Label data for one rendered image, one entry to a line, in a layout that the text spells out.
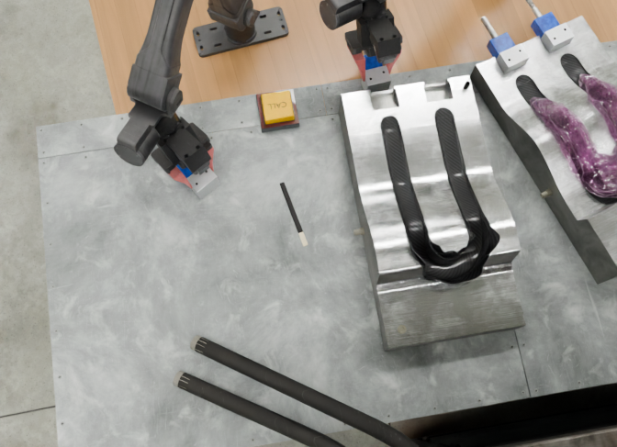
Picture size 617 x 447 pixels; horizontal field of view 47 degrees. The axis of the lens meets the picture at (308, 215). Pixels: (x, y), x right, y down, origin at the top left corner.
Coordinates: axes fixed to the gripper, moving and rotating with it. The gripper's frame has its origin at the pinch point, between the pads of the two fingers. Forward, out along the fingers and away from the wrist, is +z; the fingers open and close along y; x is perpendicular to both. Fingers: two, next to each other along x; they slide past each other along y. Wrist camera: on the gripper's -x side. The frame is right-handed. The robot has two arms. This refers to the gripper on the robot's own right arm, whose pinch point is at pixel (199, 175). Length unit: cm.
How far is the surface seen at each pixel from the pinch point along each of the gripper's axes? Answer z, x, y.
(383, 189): 9.4, -24.9, 24.4
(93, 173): -3.8, 16.2, -15.6
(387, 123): 4.7, -16.6, 34.1
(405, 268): 12.2, -39.6, 16.0
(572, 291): 35, -54, 41
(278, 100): -0.5, 2.6, 22.5
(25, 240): 50, 84, -46
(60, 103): 35, 111, -10
